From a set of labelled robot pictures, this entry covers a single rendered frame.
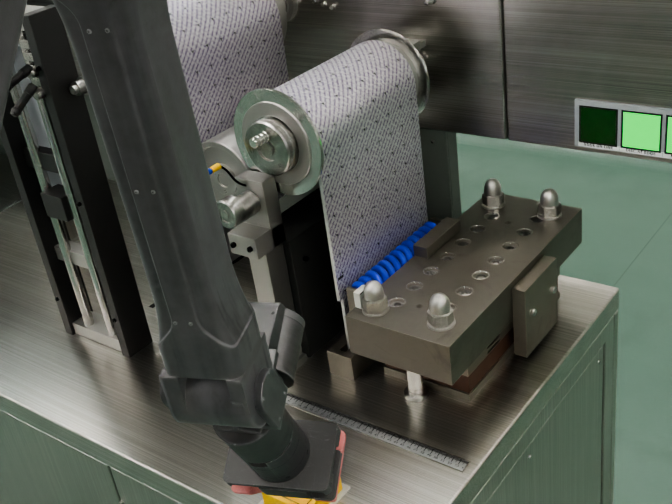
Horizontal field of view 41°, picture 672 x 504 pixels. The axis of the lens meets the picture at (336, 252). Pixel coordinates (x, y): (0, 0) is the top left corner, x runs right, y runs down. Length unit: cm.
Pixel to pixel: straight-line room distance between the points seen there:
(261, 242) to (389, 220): 21
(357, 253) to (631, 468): 138
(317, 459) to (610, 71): 69
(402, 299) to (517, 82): 36
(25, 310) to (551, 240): 91
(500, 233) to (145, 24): 89
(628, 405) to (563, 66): 151
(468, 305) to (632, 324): 182
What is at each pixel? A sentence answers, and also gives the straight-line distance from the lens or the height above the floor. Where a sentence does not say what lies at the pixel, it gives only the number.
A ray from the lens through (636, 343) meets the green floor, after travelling 289.
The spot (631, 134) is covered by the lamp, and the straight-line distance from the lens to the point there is 129.
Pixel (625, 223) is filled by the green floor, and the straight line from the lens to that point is 354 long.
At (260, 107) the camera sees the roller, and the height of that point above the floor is 130.
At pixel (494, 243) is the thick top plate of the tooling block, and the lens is 132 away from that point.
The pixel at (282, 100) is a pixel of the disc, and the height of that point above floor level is 131.
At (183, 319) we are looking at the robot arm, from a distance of 64.
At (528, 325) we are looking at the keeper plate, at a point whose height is 96.
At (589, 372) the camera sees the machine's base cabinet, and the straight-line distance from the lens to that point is 143.
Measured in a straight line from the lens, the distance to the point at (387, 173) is 128.
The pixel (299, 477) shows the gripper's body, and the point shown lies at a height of 112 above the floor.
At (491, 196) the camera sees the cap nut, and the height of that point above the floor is 105.
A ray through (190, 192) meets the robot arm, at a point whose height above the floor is 144.
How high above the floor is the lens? 168
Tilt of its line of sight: 29 degrees down
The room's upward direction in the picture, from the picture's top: 9 degrees counter-clockwise
